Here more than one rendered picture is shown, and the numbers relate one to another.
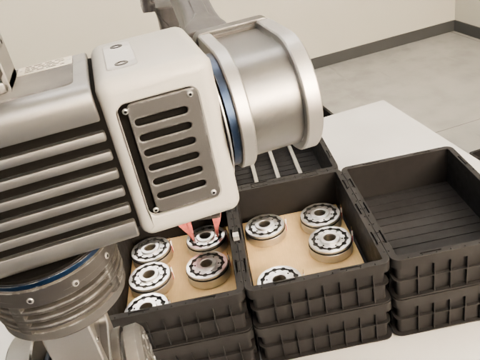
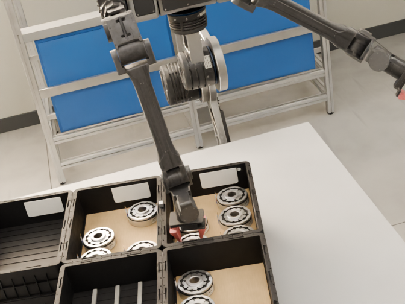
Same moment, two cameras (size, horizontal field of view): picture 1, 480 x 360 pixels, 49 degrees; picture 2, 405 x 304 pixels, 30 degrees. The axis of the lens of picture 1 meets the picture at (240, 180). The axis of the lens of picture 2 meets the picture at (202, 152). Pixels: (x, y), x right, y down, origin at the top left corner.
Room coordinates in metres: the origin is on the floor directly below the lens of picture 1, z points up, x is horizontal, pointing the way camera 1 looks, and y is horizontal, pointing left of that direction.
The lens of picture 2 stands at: (2.95, 0.27, 2.26)
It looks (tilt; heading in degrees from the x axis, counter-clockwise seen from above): 30 degrees down; 182
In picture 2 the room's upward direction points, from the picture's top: 11 degrees counter-clockwise
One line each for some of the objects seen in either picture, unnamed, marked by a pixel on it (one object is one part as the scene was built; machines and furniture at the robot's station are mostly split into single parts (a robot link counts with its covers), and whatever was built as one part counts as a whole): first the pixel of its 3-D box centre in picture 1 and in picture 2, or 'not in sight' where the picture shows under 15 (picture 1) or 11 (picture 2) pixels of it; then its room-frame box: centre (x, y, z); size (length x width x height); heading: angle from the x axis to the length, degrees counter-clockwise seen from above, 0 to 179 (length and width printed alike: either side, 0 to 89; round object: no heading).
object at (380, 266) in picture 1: (299, 225); (115, 219); (1.00, -0.11, 0.92); 0.40 x 0.30 x 0.02; 0
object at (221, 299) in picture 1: (173, 251); (209, 204); (1.00, 0.19, 0.92); 0.40 x 0.30 x 0.02; 0
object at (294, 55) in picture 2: not in sight; (251, 38); (-1.01, 0.50, 0.60); 0.72 x 0.03 x 0.56; 100
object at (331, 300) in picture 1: (302, 242); (118, 231); (1.00, -0.11, 0.87); 0.40 x 0.30 x 0.11; 0
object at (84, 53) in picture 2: not in sight; (112, 72); (-0.87, -0.28, 0.60); 0.72 x 0.03 x 0.56; 100
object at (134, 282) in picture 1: (149, 276); (234, 215); (1.00, 0.26, 0.86); 0.10 x 0.10 x 0.01
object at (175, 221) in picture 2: not in sight; (185, 212); (1.11, 0.12, 0.98); 0.10 x 0.07 x 0.07; 85
